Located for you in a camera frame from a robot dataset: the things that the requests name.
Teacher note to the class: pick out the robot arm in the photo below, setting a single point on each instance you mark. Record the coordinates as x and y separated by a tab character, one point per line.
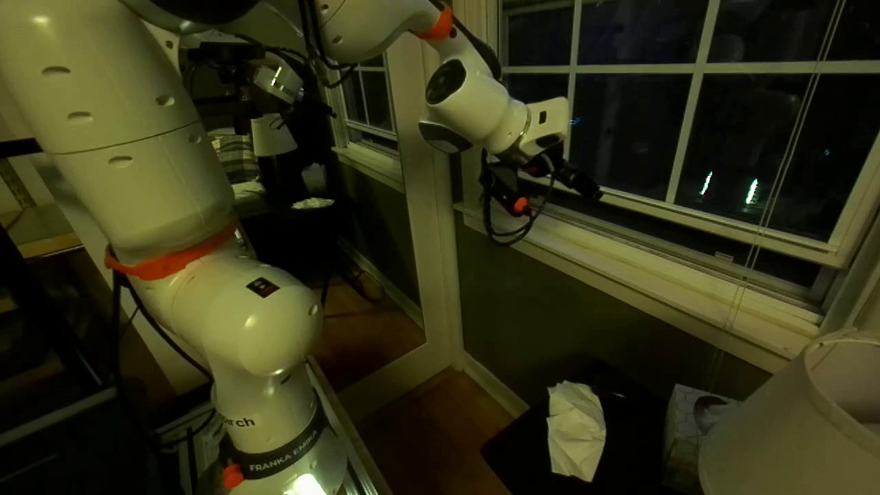
137	137

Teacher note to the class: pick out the white lamp shade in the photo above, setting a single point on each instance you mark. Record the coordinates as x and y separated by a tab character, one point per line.
790	426

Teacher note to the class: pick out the white framed floor mirror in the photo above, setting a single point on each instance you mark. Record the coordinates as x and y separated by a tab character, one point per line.
430	240

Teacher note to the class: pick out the white framed window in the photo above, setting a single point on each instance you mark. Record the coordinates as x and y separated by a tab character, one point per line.
619	69

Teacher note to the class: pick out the black side table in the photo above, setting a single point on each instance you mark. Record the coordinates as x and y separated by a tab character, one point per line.
632	447

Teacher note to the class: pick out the crumpled white tissue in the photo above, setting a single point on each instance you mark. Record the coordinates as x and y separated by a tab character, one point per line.
574	433

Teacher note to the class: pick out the patterned tissue box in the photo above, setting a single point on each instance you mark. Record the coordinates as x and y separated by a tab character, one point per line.
687	430

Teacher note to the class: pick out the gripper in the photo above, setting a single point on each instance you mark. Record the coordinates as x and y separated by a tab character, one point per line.
558	172

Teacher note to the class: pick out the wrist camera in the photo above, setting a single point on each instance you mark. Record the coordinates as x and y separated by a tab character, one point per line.
507	185

